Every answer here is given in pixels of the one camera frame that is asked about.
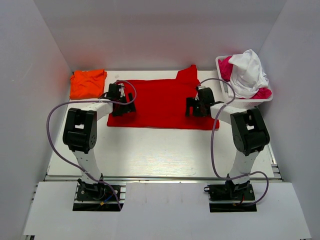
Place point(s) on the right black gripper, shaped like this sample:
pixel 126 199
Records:
pixel 190 102

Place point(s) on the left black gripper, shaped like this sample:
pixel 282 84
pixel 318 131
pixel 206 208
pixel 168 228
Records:
pixel 129 108

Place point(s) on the red t-shirt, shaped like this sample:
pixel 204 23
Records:
pixel 161 103

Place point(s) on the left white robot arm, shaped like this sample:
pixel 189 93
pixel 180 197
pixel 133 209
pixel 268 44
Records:
pixel 81 128

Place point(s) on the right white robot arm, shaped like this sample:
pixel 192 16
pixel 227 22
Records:
pixel 249 132

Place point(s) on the white plastic basket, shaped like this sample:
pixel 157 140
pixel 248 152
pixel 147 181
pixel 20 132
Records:
pixel 238 102

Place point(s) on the folded orange t-shirt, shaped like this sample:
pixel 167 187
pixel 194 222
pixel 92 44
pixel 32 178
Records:
pixel 87 84

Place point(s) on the pink t-shirt in basket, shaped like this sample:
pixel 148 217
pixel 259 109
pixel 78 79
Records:
pixel 226 71

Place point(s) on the white t-shirt in basket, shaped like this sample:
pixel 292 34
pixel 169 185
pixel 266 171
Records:
pixel 247 75

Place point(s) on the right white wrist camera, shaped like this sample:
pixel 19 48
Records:
pixel 200 92

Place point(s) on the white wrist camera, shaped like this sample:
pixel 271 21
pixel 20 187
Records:
pixel 200 92
pixel 121 90

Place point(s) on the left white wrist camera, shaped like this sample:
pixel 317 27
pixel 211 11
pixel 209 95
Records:
pixel 121 90

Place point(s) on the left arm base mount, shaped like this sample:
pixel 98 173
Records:
pixel 98 197

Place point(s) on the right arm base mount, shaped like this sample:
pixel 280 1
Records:
pixel 231 198

